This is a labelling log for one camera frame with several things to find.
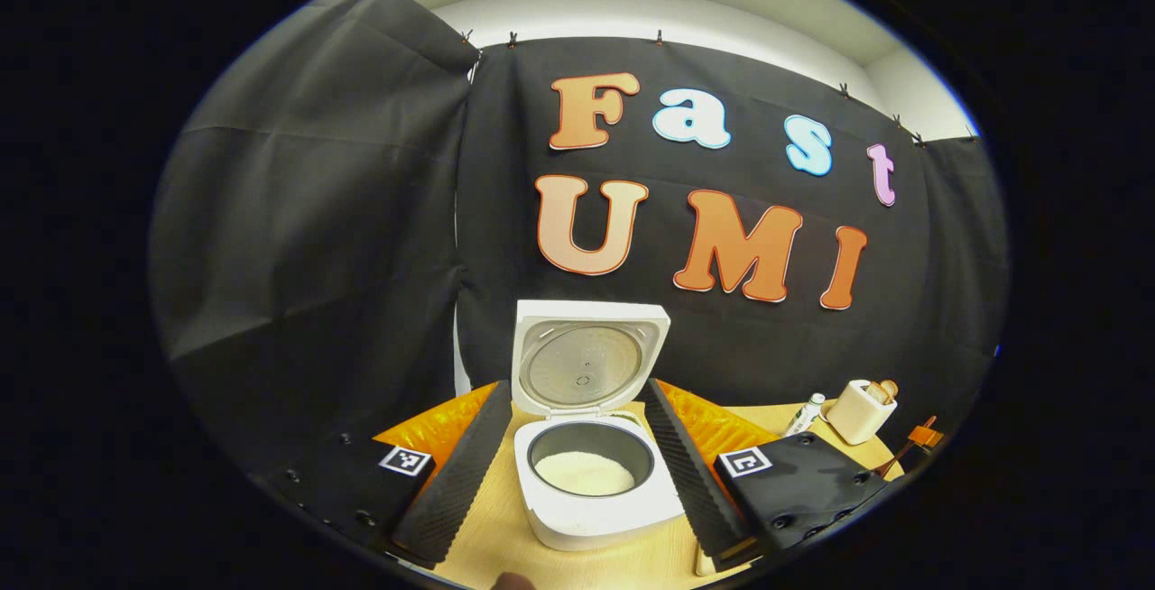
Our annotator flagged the white rice cooker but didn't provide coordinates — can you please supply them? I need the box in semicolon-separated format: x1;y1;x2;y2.
511;300;687;552

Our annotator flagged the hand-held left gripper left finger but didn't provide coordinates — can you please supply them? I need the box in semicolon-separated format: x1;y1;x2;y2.
251;380;513;570

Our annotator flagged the brown wooden spoon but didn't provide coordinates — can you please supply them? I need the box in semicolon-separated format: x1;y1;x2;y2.
871;444;923;481

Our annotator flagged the white rice heap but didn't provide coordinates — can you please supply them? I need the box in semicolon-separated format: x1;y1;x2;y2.
534;451;636;497

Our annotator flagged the white green drink bottle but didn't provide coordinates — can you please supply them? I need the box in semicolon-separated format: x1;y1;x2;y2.
783;392;827;438

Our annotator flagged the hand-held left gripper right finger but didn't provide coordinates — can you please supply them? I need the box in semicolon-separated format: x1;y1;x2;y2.
641;378;898;573

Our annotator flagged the cream toaster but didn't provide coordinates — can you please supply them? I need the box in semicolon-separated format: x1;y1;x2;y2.
825;379;899;446

